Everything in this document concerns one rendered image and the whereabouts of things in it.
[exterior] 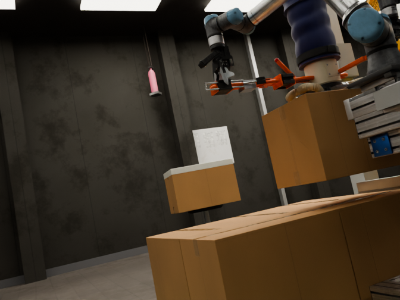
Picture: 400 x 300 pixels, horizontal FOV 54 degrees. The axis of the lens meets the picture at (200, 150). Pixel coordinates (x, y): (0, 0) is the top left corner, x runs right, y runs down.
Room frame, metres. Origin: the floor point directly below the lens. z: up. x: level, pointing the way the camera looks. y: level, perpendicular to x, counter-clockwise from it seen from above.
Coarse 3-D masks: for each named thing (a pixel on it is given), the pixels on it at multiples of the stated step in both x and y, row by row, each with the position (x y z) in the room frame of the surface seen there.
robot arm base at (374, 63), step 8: (376, 48) 1.50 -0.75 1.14; (384, 48) 1.49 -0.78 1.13; (392, 48) 1.49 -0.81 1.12; (368, 56) 1.54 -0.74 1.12; (376, 56) 1.50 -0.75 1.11; (384, 56) 1.49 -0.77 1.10; (392, 56) 1.47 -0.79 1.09; (368, 64) 1.54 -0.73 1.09; (376, 64) 1.50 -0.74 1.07; (384, 64) 1.48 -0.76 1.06; (368, 72) 1.54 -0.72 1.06
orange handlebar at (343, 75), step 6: (360, 60) 1.84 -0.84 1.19; (366, 60) 1.84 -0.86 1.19; (348, 66) 1.92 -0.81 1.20; (354, 66) 1.90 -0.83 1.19; (342, 72) 1.98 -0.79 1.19; (270, 78) 1.90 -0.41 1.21; (300, 78) 1.96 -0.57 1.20; (306, 78) 1.98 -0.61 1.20; (312, 78) 1.99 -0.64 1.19; (342, 78) 2.12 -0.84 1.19; (234, 84) 1.82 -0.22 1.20; (240, 84) 1.83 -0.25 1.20; (264, 84) 1.88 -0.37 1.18; (270, 84) 1.90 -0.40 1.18
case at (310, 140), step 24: (312, 96) 1.75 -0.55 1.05; (336, 96) 1.81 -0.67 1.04; (264, 120) 2.09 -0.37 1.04; (288, 120) 1.90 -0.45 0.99; (312, 120) 1.74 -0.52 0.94; (336, 120) 1.79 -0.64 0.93; (288, 144) 1.94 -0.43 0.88; (312, 144) 1.77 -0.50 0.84; (336, 144) 1.78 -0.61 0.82; (360, 144) 1.84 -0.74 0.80; (288, 168) 1.98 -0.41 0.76; (312, 168) 1.81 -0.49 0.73; (336, 168) 1.77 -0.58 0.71; (360, 168) 1.82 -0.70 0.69
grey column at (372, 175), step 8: (328, 8) 3.34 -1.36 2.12; (336, 16) 3.37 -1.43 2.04; (336, 24) 3.36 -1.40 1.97; (336, 32) 3.35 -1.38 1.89; (336, 40) 3.34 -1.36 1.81; (344, 80) 3.33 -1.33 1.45; (352, 176) 3.42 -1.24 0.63; (360, 176) 3.35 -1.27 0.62; (368, 176) 3.33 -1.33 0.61; (376, 176) 3.36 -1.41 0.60; (352, 184) 3.44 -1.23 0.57
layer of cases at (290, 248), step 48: (384, 192) 2.11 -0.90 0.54; (192, 240) 1.68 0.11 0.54; (240, 240) 1.52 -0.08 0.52; (288, 240) 1.61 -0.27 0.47; (336, 240) 1.70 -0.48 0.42; (384, 240) 1.81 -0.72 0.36; (192, 288) 1.79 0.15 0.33; (240, 288) 1.50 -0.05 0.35; (288, 288) 1.59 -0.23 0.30; (336, 288) 1.68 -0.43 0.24
